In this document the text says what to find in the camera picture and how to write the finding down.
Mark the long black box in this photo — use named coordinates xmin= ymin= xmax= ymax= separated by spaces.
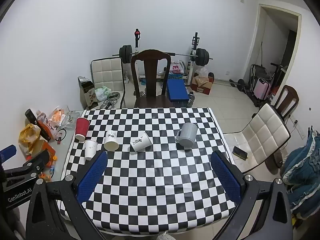
xmin=25 ymin=109 xmax=52 ymax=141

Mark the dark wooden chair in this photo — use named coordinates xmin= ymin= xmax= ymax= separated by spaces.
xmin=130 ymin=49 xmax=173 ymax=108
xmin=274 ymin=85 xmax=300 ymax=123

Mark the black smartphone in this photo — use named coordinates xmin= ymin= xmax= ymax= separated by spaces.
xmin=232 ymin=146 xmax=248 ymax=160

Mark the black folding cart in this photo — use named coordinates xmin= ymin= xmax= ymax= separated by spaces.
xmin=249 ymin=64 xmax=270 ymax=105

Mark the black white checkered tablecloth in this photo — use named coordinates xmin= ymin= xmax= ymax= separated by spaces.
xmin=57 ymin=107 xmax=238 ymax=233

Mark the white printed mug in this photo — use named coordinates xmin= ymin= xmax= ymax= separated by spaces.
xmin=130 ymin=131 xmax=152 ymax=152

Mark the blue clothes pile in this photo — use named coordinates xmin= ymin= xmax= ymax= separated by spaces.
xmin=280 ymin=127 xmax=320 ymax=215

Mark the white printed paper cup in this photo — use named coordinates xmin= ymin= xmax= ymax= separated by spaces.
xmin=104 ymin=130 xmax=120 ymax=152

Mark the grey mug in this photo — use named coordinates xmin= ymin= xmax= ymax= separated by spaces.
xmin=175 ymin=123 xmax=198 ymax=147

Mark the yellow plastic bag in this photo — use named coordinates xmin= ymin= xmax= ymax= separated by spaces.
xmin=19 ymin=124 xmax=41 ymax=154

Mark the red paper cup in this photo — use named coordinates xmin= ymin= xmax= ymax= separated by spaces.
xmin=75 ymin=117 xmax=90 ymax=142

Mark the cardboard box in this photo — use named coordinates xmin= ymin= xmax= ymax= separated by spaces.
xmin=191 ymin=76 xmax=214 ymax=95

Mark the glass ashtray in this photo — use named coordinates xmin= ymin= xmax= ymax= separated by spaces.
xmin=64 ymin=112 xmax=80 ymax=128

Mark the white green plastic bag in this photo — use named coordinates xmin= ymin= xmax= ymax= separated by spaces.
xmin=96 ymin=86 xmax=112 ymax=101

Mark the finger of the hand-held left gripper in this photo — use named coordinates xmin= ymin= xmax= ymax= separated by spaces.
xmin=4 ymin=151 xmax=52 ymax=180
xmin=0 ymin=144 xmax=17 ymax=163

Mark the plain white paper cup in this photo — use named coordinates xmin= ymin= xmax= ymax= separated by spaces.
xmin=84 ymin=139 xmax=98 ymax=161

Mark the red white packet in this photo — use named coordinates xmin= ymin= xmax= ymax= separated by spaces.
xmin=37 ymin=112 xmax=56 ymax=136

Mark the clear plastic bag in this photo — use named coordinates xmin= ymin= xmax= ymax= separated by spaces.
xmin=195 ymin=66 xmax=208 ymax=78

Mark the white cushioned chair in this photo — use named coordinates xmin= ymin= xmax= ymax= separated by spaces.
xmin=90 ymin=57 xmax=127 ymax=109
xmin=223 ymin=103 xmax=292 ymax=173

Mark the small black barbell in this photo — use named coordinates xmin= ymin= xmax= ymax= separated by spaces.
xmin=229 ymin=79 xmax=247 ymax=90

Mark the orange box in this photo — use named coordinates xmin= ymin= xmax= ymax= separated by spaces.
xmin=26 ymin=140 xmax=57 ymax=161

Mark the orange snack packet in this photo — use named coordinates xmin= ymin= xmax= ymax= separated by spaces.
xmin=49 ymin=106 xmax=69 ymax=127

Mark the pink white plastic bag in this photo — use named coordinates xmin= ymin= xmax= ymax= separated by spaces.
xmin=169 ymin=60 xmax=184 ymax=75

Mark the blue weight bench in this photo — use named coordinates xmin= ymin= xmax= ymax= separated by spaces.
xmin=167 ymin=79 xmax=189 ymax=103

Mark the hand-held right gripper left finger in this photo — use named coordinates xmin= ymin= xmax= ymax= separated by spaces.
xmin=25 ymin=151 xmax=108 ymax=240

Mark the pink suitcase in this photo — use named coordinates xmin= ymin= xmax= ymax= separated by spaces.
xmin=253 ymin=78 xmax=271 ymax=101

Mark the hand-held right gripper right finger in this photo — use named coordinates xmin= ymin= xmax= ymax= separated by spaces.
xmin=210 ymin=151 xmax=294 ymax=240

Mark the white weight bench rack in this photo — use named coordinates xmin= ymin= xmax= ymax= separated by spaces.
xmin=134 ymin=29 xmax=200 ymax=85

